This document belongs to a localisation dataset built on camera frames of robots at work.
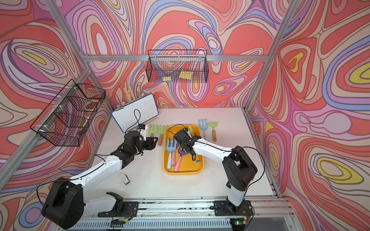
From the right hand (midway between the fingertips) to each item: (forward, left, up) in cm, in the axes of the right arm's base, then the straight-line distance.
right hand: (193, 149), depth 89 cm
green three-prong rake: (+23, -17, -6) cm, 29 cm away
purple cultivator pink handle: (0, +8, -5) cm, 9 cm away
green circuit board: (-36, +40, -6) cm, 54 cm away
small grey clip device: (-16, +40, -3) cm, 43 cm away
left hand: (+3, +22, +8) cm, 24 cm away
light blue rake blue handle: (+23, -9, -6) cm, 25 cm away
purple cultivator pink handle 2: (-5, +13, -3) cm, 14 cm away
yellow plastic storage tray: (-9, +4, -4) cm, 11 cm away
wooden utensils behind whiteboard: (+28, +40, +22) cm, 53 cm away
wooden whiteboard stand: (+27, +31, -2) cm, 41 cm away
